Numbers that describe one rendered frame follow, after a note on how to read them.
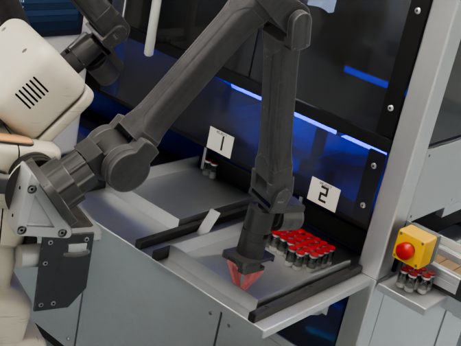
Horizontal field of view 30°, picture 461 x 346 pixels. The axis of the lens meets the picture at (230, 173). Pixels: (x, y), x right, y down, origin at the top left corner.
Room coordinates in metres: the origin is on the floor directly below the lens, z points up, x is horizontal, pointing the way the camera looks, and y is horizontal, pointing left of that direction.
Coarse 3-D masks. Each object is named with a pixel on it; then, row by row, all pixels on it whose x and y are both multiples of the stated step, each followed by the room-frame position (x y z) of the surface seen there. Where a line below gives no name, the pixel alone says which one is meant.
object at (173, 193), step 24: (168, 168) 2.15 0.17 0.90; (192, 168) 2.23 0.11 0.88; (120, 192) 1.95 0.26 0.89; (144, 192) 2.01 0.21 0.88; (168, 192) 2.04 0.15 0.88; (192, 192) 2.07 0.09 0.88; (216, 192) 2.10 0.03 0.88; (240, 192) 2.13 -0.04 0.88; (168, 216) 1.85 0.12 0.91; (192, 216) 1.86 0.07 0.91
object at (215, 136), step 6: (210, 132) 2.13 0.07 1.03; (216, 132) 2.12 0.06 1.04; (222, 132) 2.11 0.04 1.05; (210, 138) 2.13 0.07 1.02; (216, 138) 2.12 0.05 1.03; (228, 138) 2.10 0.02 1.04; (234, 138) 2.09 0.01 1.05; (210, 144) 2.13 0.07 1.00; (216, 144) 2.12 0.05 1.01; (228, 144) 2.09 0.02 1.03; (216, 150) 2.11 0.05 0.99; (222, 150) 2.10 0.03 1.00; (228, 150) 2.09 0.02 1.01; (228, 156) 2.09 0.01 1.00
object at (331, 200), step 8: (312, 176) 1.93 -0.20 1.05; (312, 184) 1.93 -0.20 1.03; (320, 184) 1.91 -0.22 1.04; (328, 184) 1.90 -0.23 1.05; (312, 192) 1.92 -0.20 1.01; (328, 192) 1.90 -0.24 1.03; (336, 192) 1.89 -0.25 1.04; (312, 200) 1.92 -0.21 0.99; (328, 200) 1.90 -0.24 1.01; (336, 200) 1.88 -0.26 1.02; (328, 208) 1.89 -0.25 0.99
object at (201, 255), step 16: (240, 224) 1.88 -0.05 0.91; (192, 240) 1.74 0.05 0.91; (208, 240) 1.79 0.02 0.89; (224, 240) 1.83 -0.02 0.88; (176, 256) 1.68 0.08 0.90; (192, 256) 1.72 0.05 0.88; (208, 256) 1.74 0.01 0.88; (192, 272) 1.65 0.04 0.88; (208, 272) 1.62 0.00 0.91; (224, 272) 1.68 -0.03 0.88; (272, 272) 1.73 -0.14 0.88; (288, 272) 1.74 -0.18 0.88; (304, 272) 1.76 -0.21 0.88; (320, 272) 1.71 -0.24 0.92; (336, 272) 1.76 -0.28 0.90; (224, 288) 1.59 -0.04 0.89; (240, 288) 1.56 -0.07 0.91; (256, 288) 1.64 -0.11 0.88; (272, 288) 1.65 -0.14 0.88; (288, 288) 1.62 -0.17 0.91; (240, 304) 1.56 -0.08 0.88; (256, 304) 1.54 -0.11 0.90
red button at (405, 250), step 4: (400, 244) 1.74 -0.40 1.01; (404, 244) 1.73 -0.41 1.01; (408, 244) 1.73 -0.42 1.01; (396, 248) 1.74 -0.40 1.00; (400, 248) 1.73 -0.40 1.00; (404, 248) 1.73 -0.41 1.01; (408, 248) 1.73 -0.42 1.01; (412, 248) 1.73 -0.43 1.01; (396, 252) 1.74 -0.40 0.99; (400, 252) 1.73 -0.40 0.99; (404, 252) 1.72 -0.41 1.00; (408, 252) 1.72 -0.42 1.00; (412, 252) 1.73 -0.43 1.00; (400, 256) 1.73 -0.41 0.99; (404, 256) 1.72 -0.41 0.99; (408, 256) 1.72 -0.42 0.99; (412, 256) 1.73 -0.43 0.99; (404, 260) 1.73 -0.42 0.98
